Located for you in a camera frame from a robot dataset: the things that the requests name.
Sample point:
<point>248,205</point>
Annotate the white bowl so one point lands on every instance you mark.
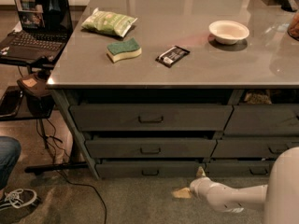
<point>228,32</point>

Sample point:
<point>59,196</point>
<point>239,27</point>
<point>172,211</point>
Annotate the black laptop stand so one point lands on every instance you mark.
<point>25,114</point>

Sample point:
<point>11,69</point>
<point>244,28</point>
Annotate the green yellow sponge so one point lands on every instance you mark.
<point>123,50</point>

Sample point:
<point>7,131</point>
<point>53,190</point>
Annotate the green chip bag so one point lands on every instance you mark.
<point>108,23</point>

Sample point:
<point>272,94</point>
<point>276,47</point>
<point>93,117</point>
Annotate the black white sneaker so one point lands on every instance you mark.
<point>19,198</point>

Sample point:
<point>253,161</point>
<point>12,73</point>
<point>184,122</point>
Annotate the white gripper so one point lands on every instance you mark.
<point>198,187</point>

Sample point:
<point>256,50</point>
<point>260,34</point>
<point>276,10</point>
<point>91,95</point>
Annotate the black device with label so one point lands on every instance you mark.
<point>39,100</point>

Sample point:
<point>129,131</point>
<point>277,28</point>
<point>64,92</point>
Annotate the black laptop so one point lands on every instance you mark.
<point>45,29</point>

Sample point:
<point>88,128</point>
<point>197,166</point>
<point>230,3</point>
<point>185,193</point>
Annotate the grey drawer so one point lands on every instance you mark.
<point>124,169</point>
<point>263,120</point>
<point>252,148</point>
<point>152,117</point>
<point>150,147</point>
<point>238,168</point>

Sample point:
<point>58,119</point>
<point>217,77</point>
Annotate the brown jar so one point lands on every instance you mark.
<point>293,29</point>

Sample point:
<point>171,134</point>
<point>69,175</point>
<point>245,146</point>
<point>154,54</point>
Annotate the black snack bar wrapper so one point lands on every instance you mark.
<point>171,56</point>

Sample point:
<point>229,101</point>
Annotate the blue jeans leg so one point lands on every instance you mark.
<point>10,151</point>

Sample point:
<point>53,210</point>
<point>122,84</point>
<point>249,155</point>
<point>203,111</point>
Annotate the item in open shelf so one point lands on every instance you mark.
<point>257,98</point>

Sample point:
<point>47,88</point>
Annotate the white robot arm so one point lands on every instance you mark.
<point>279,198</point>

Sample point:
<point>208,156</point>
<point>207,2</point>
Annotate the black smartphone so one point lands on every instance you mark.
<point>10,103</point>

